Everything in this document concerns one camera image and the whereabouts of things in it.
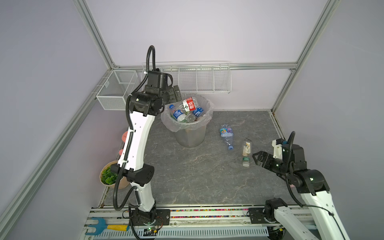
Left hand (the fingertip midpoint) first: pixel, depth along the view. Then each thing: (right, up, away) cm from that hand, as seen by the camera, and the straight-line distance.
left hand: (171, 94), depth 69 cm
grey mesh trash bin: (+7, -11, +16) cm, 20 cm away
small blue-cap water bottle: (+1, -8, +12) cm, 15 cm away
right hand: (+43, -30, +3) cm, 52 cm away
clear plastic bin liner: (0, -15, +11) cm, 18 cm away
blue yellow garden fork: (-34, -63, +2) cm, 72 cm away
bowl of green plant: (-32, -42, +6) cm, 53 cm away
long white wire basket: (+15, +18, +30) cm, 38 cm away
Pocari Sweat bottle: (+12, -6, +22) cm, 26 cm away
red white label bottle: (+7, -2, +18) cm, 20 cm away
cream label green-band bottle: (+42, -32, +22) cm, 57 cm away
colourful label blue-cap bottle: (+33, -20, +33) cm, 50 cm away
